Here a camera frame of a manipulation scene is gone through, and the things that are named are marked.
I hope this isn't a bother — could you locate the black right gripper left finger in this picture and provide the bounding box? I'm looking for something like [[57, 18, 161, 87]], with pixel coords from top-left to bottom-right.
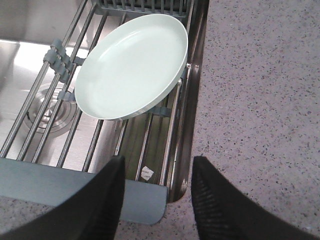
[[0, 155, 125, 240]]

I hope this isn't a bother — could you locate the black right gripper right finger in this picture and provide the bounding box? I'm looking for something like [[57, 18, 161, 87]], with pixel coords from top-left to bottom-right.
[[191, 156, 317, 240]]

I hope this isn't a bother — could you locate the pale green round plate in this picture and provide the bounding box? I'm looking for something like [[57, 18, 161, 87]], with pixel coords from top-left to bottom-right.
[[74, 14, 189, 121]]

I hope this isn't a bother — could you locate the grey-blue roll-up drying rack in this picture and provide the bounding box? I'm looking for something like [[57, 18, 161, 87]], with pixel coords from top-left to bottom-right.
[[0, 0, 195, 225]]

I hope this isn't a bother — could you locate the small white sticker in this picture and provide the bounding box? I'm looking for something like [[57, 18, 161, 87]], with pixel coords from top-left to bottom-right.
[[140, 166, 154, 181]]

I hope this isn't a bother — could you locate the round steel sink drain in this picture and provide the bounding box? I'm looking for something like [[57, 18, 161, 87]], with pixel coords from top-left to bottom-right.
[[23, 82, 76, 135]]

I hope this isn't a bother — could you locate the stainless steel sink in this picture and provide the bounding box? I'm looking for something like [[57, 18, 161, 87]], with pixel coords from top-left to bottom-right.
[[0, 0, 209, 202]]

